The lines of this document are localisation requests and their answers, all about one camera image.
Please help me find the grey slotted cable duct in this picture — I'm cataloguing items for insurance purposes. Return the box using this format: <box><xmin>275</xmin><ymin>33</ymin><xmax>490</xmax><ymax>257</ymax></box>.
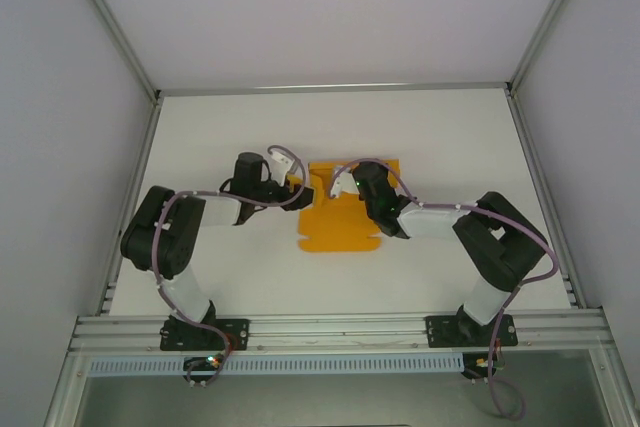
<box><xmin>88</xmin><ymin>351</ymin><xmax>465</xmax><ymax>378</ymax></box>

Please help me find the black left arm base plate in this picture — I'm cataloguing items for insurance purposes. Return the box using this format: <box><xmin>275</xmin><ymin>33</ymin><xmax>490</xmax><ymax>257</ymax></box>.
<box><xmin>159</xmin><ymin>317</ymin><xmax>250</xmax><ymax>351</ymax></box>

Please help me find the grey metal base panel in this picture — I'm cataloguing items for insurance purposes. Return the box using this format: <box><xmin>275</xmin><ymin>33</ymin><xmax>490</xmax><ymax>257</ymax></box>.
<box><xmin>79</xmin><ymin>374</ymin><xmax>601</xmax><ymax>427</ymax></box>

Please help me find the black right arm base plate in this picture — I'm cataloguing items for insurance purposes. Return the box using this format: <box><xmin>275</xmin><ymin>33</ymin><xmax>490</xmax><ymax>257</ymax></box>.
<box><xmin>424</xmin><ymin>314</ymin><xmax>516</xmax><ymax>348</ymax></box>

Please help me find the wide grooved aluminium mounting rail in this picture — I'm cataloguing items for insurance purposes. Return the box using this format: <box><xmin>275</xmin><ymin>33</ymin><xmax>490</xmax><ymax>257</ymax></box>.
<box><xmin>69</xmin><ymin>309</ymin><xmax>612</xmax><ymax>357</ymax></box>

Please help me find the aluminium frame post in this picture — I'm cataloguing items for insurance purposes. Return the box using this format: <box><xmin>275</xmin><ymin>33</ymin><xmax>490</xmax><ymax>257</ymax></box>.
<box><xmin>505</xmin><ymin>0</ymin><xmax>600</xmax><ymax>93</ymax></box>
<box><xmin>60</xmin><ymin>0</ymin><xmax>162</xmax><ymax>101</ymax></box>

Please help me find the small black electronics board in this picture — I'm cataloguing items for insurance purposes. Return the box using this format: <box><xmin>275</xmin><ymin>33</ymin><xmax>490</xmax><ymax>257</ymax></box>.
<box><xmin>183</xmin><ymin>354</ymin><xmax>227</xmax><ymax>373</ymax></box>
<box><xmin>462</xmin><ymin>352</ymin><xmax>506</xmax><ymax>379</ymax></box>

